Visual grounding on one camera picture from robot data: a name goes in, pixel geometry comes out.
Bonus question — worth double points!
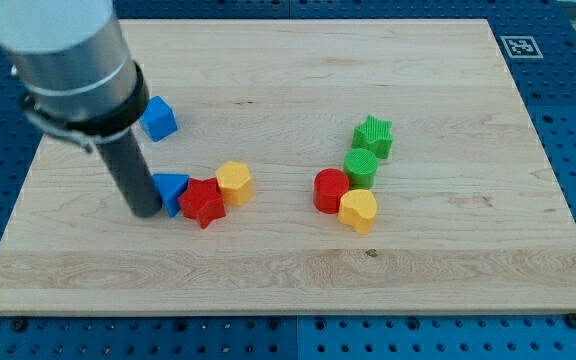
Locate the yellow heart block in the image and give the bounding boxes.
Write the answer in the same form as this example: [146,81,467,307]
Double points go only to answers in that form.
[337,189,378,234]

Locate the white fiducial marker tag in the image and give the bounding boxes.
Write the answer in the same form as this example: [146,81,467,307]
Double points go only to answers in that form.
[500,35,543,59]

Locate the red star block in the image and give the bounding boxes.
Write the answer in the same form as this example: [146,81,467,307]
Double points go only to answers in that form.
[178,178,226,229]

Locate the yellow hexagon block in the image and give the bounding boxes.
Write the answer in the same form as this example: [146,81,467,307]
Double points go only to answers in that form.
[216,161,254,206]

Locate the light wooden board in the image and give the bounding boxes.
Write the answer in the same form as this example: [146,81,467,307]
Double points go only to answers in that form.
[0,19,576,317]

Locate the green cylinder block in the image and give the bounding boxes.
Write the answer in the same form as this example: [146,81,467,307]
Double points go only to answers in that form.
[344,148,378,189]

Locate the red cylinder block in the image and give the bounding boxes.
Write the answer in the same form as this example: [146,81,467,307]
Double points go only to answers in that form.
[313,168,350,214]

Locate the blue cube block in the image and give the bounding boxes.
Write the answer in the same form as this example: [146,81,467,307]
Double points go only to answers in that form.
[139,96,178,142]

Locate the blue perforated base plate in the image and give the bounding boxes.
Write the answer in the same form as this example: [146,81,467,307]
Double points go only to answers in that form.
[0,0,576,359]

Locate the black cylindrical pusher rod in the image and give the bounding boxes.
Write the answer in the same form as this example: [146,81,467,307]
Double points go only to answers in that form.
[96,128,162,218]

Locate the blue triangle block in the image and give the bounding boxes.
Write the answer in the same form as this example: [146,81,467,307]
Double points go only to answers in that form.
[153,173,190,218]

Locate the green star block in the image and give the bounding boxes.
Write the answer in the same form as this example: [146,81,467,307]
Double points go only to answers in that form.
[351,114,393,159]

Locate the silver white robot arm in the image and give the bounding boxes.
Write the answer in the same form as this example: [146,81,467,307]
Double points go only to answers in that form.
[0,0,149,150]

